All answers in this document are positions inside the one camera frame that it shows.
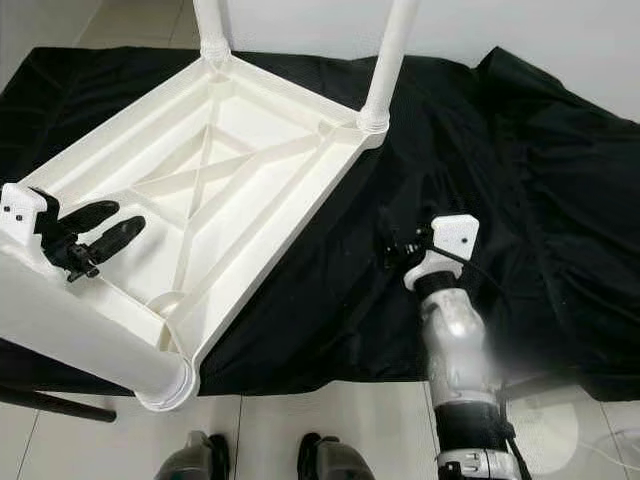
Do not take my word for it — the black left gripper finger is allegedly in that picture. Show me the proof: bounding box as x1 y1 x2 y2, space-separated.
76 215 147 266
57 200 121 236

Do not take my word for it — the white plastic table top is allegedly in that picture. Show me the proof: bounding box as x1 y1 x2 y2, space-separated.
0 52 391 413

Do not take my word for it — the black cloth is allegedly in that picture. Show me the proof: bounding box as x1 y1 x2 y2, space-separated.
0 45 640 401

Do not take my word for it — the black metal stand leg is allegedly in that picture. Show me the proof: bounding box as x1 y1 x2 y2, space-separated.
0 388 118 423
500 372 581 401

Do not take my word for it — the grey robot right leg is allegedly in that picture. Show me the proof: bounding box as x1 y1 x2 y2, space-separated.
298 433 376 480

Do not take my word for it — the white round lamp base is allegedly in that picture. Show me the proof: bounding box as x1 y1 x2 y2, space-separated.
500 385 640 480

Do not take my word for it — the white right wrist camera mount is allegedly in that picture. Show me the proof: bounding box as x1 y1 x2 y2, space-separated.
403 213 481 293

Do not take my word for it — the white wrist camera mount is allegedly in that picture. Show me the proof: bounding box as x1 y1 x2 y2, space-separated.
0 183 51 251
403 213 481 293

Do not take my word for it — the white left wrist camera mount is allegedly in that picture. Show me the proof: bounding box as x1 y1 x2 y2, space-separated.
0 183 51 251

